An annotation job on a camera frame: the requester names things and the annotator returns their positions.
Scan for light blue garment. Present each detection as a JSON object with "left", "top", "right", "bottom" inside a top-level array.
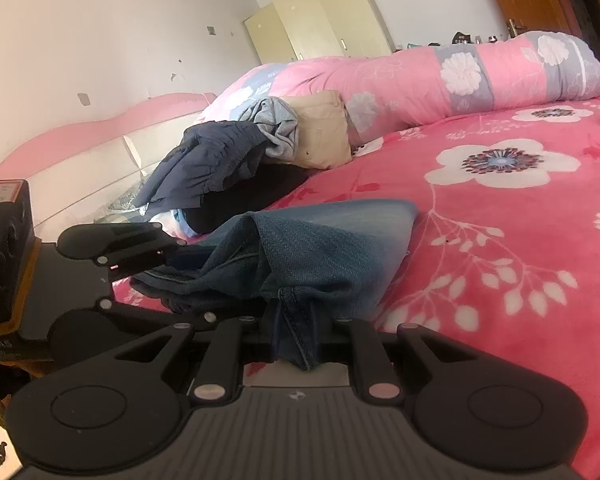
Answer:
[{"left": 172, "top": 209, "right": 196, "bottom": 238}]

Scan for grey garment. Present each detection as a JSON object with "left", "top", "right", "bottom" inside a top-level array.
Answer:
[{"left": 237, "top": 96, "right": 301, "bottom": 160}]

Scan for pink and beige headboard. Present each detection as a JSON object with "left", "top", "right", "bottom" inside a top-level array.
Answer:
[{"left": 0, "top": 91, "right": 218, "bottom": 233}]

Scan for green floral pillow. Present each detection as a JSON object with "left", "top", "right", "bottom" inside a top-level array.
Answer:
[{"left": 92, "top": 185, "right": 151, "bottom": 223}]

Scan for white fuzzy garment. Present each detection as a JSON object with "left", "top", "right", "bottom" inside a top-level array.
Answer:
[{"left": 150, "top": 210, "right": 181, "bottom": 233}]

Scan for beige pants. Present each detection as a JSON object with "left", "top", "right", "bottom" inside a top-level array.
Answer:
[{"left": 272, "top": 90, "right": 353, "bottom": 170}]

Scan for red floral blanket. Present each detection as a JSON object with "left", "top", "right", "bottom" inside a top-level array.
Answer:
[{"left": 115, "top": 92, "right": 600, "bottom": 480}]

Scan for blue denim jeans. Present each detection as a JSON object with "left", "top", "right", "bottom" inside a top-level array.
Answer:
[{"left": 130, "top": 199, "right": 421, "bottom": 372}]

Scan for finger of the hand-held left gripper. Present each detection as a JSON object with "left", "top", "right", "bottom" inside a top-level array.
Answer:
[
  {"left": 97, "top": 297, "right": 218, "bottom": 333},
  {"left": 56, "top": 222, "right": 188, "bottom": 281}
]

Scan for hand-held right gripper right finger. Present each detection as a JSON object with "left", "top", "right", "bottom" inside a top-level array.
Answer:
[{"left": 325, "top": 317, "right": 481, "bottom": 404}]

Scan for dark navy pants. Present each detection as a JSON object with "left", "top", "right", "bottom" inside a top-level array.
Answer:
[{"left": 132, "top": 120, "right": 268, "bottom": 216}]

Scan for pink floral rolled quilt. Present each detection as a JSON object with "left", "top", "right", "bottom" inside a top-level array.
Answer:
[{"left": 197, "top": 30, "right": 600, "bottom": 146}]

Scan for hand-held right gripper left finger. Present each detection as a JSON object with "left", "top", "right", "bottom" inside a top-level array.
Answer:
[{"left": 114, "top": 316, "right": 281, "bottom": 405}]

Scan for cream wardrobe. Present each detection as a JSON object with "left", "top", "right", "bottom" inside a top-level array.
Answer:
[{"left": 243, "top": 0, "right": 396, "bottom": 66}]

